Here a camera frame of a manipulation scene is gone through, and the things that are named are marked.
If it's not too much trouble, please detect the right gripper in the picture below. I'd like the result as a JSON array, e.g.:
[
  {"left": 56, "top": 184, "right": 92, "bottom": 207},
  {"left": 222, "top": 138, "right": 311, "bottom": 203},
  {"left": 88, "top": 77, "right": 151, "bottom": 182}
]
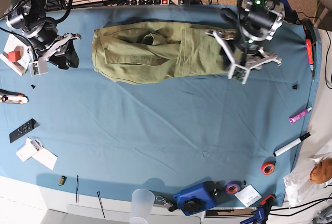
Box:
[{"left": 27, "top": 28, "right": 81, "bottom": 76}]

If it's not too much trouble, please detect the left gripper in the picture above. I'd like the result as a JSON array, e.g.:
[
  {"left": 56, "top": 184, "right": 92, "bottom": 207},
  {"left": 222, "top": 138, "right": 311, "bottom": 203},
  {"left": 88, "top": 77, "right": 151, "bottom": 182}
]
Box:
[{"left": 205, "top": 30, "right": 282, "bottom": 85}]

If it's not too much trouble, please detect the olive green t-shirt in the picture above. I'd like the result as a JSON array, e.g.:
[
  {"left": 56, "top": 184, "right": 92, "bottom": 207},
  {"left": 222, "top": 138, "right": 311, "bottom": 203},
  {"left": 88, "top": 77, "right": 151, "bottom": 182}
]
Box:
[{"left": 92, "top": 21, "right": 229, "bottom": 85}]

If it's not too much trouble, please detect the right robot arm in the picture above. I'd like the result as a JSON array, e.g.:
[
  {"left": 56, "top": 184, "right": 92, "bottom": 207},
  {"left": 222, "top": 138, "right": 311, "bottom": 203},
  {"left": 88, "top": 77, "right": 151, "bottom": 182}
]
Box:
[{"left": 1, "top": 0, "right": 81, "bottom": 76}]

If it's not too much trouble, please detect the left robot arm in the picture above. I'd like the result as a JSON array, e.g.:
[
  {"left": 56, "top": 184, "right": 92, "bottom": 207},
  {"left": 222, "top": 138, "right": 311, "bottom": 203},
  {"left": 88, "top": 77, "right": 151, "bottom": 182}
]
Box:
[{"left": 206, "top": 0, "right": 285, "bottom": 85}]

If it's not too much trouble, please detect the red cube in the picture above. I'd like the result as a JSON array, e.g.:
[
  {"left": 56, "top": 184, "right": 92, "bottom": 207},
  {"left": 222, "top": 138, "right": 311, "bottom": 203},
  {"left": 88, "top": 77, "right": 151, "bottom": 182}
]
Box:
[{"left": 8, "top": 50, "right": 21, "bottom": 63}]

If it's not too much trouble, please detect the orange white utility knife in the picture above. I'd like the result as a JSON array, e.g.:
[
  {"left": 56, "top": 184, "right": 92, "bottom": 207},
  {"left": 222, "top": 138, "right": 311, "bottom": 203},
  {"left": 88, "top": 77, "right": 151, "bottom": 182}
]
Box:
[{"left": 1, "top": 89, "right": 29, "bottom": 104}]

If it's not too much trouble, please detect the black remote control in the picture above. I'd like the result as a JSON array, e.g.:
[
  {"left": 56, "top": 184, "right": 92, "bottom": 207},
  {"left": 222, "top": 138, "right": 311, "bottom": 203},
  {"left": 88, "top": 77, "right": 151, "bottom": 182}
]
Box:
[{"left": 9, "top": 118, "right": 38, "bottom": 143}]

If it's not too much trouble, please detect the white power strip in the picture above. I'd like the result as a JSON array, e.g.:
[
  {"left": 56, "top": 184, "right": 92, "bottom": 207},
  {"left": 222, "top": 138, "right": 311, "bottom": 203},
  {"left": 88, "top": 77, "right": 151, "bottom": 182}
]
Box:
[{"left": 102, "top": 0, "right": 179, "bottom": 6}]

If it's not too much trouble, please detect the blue table cloth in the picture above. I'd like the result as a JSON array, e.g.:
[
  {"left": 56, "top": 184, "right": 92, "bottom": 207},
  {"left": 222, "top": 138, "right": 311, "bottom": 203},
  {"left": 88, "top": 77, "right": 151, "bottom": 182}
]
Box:
[{"left": 1, "top": 5, "right": 320, "bottom": 206}]

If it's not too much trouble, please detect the orange screwdriver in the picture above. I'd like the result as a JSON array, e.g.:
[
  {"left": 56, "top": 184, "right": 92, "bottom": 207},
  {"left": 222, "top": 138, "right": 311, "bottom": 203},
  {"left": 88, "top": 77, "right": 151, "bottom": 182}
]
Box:
[{"left": 305, "top": 38, "right": 314, "bottom": 81}]

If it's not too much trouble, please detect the pink tube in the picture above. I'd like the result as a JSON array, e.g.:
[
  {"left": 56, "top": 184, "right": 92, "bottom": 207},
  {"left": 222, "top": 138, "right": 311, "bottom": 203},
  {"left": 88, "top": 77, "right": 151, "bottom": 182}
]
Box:
[{"left": 288, "top": 107, "right": 312, "bottom": 125}]

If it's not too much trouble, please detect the black orange clamp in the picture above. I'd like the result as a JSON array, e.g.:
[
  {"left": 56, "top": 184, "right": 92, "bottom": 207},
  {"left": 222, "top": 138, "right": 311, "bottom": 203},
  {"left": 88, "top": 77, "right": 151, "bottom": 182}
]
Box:
[{"left": 301, "top": 18, "right": 316, "bottom": 45}]

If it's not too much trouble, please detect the white paper sheet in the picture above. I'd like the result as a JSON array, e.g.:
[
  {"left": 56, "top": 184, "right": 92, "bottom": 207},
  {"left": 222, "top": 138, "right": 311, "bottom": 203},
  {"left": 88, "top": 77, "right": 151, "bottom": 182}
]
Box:
[{"left": 25, "top": 137, "right": 58, "bottom": 170}]

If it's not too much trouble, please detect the white card package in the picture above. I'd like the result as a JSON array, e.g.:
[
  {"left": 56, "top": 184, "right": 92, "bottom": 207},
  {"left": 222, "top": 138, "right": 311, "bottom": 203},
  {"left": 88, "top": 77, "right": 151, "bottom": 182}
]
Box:
[{"left": 16, "top": 139, "right": 42, "bottom": 162}]

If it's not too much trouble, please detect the white black marker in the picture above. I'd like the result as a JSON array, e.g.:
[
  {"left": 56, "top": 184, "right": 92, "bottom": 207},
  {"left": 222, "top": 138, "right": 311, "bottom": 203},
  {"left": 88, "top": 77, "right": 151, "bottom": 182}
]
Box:
[{"left": 273, "top": 132, "right": 311, "bottom": 157}]

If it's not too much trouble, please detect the red tape roll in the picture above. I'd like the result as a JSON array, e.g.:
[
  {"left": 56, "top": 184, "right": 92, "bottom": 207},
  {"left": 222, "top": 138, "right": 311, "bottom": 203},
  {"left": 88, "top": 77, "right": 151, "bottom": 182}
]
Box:
[{"left": 261, "top": 161, "right": 275, "bottom": 175}]

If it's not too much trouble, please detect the small green battery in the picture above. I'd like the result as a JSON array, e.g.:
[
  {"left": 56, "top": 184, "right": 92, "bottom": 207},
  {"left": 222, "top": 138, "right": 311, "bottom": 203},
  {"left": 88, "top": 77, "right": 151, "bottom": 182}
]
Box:
[{"left": 58, "top": 176, "right": 67, "bottom": 186}]

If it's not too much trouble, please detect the purple tape roll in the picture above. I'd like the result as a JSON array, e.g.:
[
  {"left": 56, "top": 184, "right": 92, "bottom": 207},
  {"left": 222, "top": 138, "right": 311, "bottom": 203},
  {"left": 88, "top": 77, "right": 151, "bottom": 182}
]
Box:
[{"left": 225, "top": 181, "right": 242, "bottom": 195}]

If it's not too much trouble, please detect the white paper card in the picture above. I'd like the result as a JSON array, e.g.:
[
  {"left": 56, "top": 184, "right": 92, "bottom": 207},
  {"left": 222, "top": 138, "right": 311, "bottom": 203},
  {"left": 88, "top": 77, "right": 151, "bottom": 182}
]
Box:
[{"left": 234, "top": 185, "right": 262, "bottom": 207}]

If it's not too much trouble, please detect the black zip tie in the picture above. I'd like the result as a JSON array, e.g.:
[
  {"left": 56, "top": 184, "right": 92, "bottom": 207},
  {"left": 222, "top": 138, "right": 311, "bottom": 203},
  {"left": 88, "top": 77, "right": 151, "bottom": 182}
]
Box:
[
  {"left": 75, "top": 175, "right": 79, "bottom": 203},
  {"left": 96, "top": 191, "right": 106, "bottom": 218}
]

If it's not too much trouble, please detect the blue plastic box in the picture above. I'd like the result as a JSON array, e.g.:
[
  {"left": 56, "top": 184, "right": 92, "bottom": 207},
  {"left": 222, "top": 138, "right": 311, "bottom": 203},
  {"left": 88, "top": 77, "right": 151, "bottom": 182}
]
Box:
[{"left": 173, "top": 182, "right": 216, "bottom": 216}]

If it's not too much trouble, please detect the orange furry object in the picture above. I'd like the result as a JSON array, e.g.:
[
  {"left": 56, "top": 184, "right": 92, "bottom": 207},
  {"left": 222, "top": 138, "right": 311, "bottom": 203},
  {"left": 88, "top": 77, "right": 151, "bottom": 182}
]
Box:
[{"left": 310, "top": 158, "right": 332, "bottom": 184}]

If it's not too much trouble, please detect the white plastic bag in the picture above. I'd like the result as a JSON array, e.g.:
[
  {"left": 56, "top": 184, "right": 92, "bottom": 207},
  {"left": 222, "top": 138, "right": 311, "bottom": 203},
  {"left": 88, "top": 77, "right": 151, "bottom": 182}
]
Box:
[{"left": 284, "top": 142, "right": 331, "bottom": 207}]

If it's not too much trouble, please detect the metal carabiner keyring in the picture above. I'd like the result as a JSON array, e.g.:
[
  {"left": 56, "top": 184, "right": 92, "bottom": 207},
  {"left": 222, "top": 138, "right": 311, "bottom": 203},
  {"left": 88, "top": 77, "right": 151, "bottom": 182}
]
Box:
[{"left": 156, "top": 195, "right": 173, "bottom": 207}]

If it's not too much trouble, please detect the blue orange bar clamp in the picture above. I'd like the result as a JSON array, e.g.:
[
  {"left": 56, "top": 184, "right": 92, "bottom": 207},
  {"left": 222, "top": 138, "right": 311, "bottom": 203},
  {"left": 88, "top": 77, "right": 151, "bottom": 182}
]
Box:
[{"left": 240, "top": 194, "right": 275, "bottom": 224}]

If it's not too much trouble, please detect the translucent plastic cup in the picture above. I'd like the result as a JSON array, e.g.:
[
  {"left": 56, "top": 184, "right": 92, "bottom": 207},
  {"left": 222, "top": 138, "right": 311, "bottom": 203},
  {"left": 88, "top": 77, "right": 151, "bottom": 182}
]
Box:
[{"left": 129, "top": 189, "right": 155, "bottom": 224}]

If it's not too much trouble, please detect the blue clamp handle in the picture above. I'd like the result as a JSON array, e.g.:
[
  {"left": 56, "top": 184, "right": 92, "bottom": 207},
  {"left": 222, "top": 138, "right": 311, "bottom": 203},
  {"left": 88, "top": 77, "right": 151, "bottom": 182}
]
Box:
[{"left": 280, "top": 0, "right": 300, "bottom": 24}]

